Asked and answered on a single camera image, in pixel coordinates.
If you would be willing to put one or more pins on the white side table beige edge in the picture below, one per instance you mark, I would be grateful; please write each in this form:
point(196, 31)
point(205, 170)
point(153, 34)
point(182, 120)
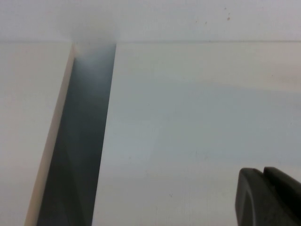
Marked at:
point(28, 106)

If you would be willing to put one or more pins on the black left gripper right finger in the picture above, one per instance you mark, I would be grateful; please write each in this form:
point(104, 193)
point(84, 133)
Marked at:
point(289, 200)

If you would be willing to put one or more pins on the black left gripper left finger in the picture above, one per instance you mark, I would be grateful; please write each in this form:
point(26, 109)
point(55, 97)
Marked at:
point(251, 200)

